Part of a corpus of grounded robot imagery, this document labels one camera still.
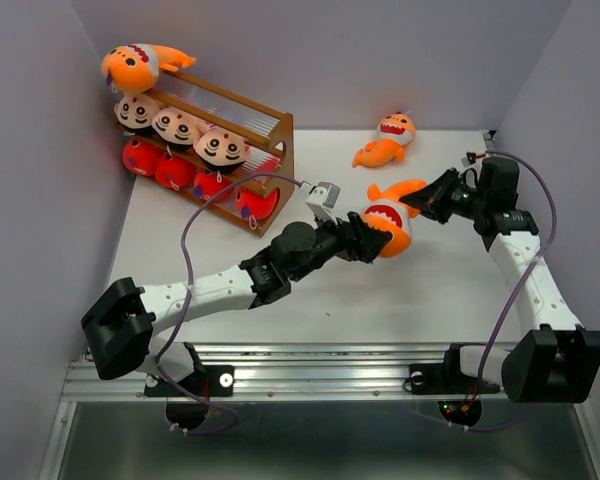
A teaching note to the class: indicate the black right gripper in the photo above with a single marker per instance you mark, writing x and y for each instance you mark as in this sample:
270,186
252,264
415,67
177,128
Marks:
430,198

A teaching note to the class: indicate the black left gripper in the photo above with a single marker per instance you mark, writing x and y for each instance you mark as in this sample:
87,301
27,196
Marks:
356,240

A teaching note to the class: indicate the orange shark plush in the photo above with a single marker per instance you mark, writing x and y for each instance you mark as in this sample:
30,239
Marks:
394,134
387,213
136,68

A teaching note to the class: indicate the red shark plush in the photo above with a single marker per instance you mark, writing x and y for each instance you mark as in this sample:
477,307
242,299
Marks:
141,157
254,207
174,172
208,184

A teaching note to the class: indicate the boy doll table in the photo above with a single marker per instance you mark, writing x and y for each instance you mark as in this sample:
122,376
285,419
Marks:
222,151

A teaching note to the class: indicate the boy doll black hair front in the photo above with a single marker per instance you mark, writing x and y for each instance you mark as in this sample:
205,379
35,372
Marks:
178,129

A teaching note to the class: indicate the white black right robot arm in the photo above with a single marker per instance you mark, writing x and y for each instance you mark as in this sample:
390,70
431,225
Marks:
525,280

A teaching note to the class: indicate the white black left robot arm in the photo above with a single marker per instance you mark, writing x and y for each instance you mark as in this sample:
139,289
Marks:
123,327

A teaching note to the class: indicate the brown wooden toy shelf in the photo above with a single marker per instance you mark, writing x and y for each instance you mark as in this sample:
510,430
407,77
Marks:
268,132

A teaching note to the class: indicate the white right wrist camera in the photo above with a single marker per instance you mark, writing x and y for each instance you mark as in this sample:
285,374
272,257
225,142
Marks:
471,159

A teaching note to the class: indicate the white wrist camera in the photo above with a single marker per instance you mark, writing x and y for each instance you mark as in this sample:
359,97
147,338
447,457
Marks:
471,159
321,199

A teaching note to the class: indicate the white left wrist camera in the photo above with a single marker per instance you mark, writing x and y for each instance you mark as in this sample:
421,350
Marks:
321,199

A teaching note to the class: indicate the aluminium mounting rail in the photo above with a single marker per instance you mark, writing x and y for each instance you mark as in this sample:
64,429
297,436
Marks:
321,372

